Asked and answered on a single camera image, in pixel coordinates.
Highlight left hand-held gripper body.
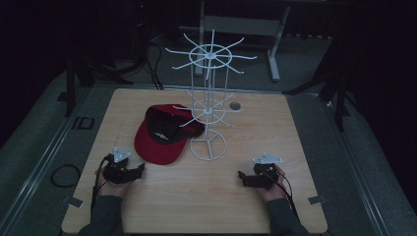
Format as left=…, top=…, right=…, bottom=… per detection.
left=102, top=147, right=140, bottom=185

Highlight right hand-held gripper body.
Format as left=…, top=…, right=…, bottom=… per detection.
left=242, top=152, right=283, bottom=191

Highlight red and black cap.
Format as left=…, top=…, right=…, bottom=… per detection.
left=133, top=103, right=207, bottom=166

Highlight white wire display rack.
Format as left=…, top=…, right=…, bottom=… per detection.
left=164, top=29, right=258, bottom=162

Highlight person's left hand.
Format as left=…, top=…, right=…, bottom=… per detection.
left=96, top=166, right=133, bottom=199

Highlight person's right hand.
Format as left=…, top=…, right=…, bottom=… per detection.
left=256, top=164, right=287, bottom=203

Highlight grey tape strip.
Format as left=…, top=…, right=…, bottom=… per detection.
left=308, top=195, right=328, bottom=206
left=64, top=196, right=85, bottom=209

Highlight black rectangular floor plate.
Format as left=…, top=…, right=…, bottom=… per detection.
left=71, top=116, right=95, bottom=131

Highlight black tripod stand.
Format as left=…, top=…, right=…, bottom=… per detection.
left=63, top=19, right=155, bottom=118
left=283, top=32, right=362, bottom=132

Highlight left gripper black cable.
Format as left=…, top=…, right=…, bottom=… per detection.
left=90, top=153, right=116, bottom=210

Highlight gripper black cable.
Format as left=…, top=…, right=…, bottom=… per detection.
left=262, top=170, right=300, bottom=220
left=90, top=153, right=116, bottom=210

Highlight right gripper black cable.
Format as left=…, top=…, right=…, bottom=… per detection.
left=262, top=170, right=300, bottom=220

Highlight black cable loop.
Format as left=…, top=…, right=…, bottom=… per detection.
left=50, top=163, right=83, bottom=189

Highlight black floor cables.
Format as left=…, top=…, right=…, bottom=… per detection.
left=144, top=38, right=165, bottom=91

